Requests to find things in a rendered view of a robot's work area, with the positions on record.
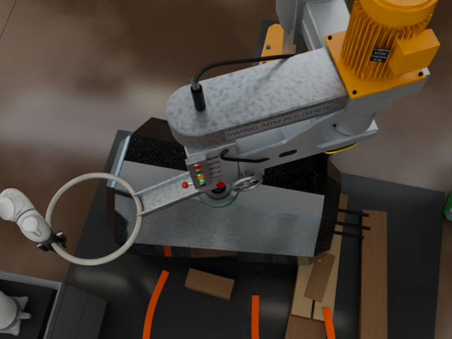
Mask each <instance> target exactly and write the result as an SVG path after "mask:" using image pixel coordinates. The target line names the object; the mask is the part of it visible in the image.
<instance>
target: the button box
mask: <svg viewBox="0 0 452 339"><path fill-rule="evenodd" d="M185 162H186V166H187V168H188V171H189V174H190V177H191V179H192V183H193V185H194V188H195V190H196V189H199V188H203V187H206V186H210V185H213V184H212V181H211V176H210V173H209V168H208V165H207V162H206V157H205V156H203V157H199V158H196V159H191V160H190V159H185ZM198 164H201V165H202V167H201V168H200V169H199V170H203V172H202V173H201V174H204V177H203V178H205V179H206V180H205V181H204V182H206V183H207V185H206V186H199V184H201V183H204V182H198V180H199V178H197V175H199V174H195V171H196V170H197V169H194V168H193V167H194V166H195V165H198Z"/></svg>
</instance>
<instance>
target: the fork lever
mask: <svg viewBox="0 0 452 339"><path fill-rule="evenodd" d="M183 182H187V183H189V182H192V179H191V177H190V174H189V172H186V173H183V174H180V175H179V176H176V177H174V178H171V179H168V180H166V181H164V182H161V183H159V184H156V185H154V186H151V187H149V188H146V189H144V190H142V191H139V192H137V193H134V194H133V196H134V197H136V196H139V198H140V199H141V203H142V206H143V212H141V213H138V214H137V216H138V217H140V216H143V217H146V216H148V215H151V214H153V213H156V212H158V211H161V210H163V209H166V208H168V207H171V206H174V205H175V204H178V203H181V202H184V201H185V200H188V199H191V198H194V197H195V196H198V195H201V194H204V193H205V192H208V191H211V190H214V189H216V188H213V189H211V190H207V191H204V192H199V191H198V189H196V190H195V188H194V185H190V186H188V187H187V188H183V187H182V183H183Z"/></svg>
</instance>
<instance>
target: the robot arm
mask: <svg viewBox="0 0 452 339"><path fill-rule="evenodd" d="M0 217H1V218H2V219H5V220H10V221H15V222H16V223H17V224H18V226H19V227H20V229H21V231H22V233H23V234H24V235H25V236H26V237H27V238H28V239H31V240H32V241H36V242H38V243H37V247H38V249H42V250H44V251H45V252H47V251H48V250H50V251H54V252H56V251H55V250H54V248H53V247H52V246H51V244H52V243H53V242H59V243H61V245H62V246H63V247H65V248H66V245H65V244H66V241H67V238H66V236H65V235H63V232H62V231H60V232H59V233H58V234H57V233H54V232H53V230H52V228H51V227H50V226H49V224H48V223H47V222H46V220H45V219H44V218H43V217H42V216H41V215H40V213H39V212H38V211H37V210H36V209H35V208H34V205H33V204H32V203H31V202H30V200H29V199H28V198H27V197H26V196H25V195H24V194H23V193H22V192H20V191H19V190H17V189H15V188H8V189H6V190H4V191H2V193H1V194H0ZM58 236H59V237H58ZM46 246H48V247H46ZM56 253H57V252H56ZM28 301H29V298H28V297H26V296H24V297H10V296H7V295H4V293H3V292H2V291H0V332H1V333H8V334H13V335H16V336H18V335H19V334H20V332H21V324H22V320H23V319H30V318H32V314H31V313H26V312H25V309H26V305H27V303H28Z"/></svg>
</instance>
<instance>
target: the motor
mask: <svg viewBox="0 0 452 339"><path fill-rule="evenodd" d="M437 2H438V0H354V4H353V7H352V12H351V15H350V19H349V22H348V27H347V30H345V31H343V32H338V33H335V34H330V35H328V36H324V40H325V41H326V44H327V46H328V49H329V51H330V53H331V55H332V58H333V59H334V62H335V64H336V67H337V69H338V71H339V74H340V76H341V78H342V80H343V82H344V85H345V87H346V90H347V92H348V94H349V96H350V98H351V99H352V100H353V99H356V98H361V97H363V96H367V95H371V94H373V93H378V92H380V91H385V90H388V89H392V88H395V87H399V86H402V85H407V84H409V83H414V82H417V81H421V80H424V79H426V75H425V74H424V72H423V70H422V69H423V68H426V67H428V66H429V65H430V62H431V61H432V59H433V57H434V56H435V54H436V53H437V51H438V49H439V47H440V43H439V41H438V40H437V37H436V36H435V34H434V32H433V30H432V29H427V30H425V29H426V27H427V25H428V23H429V21H430V19H431V17H432V14H433V12H434V8H435V6H436V4H437Z"/></svg>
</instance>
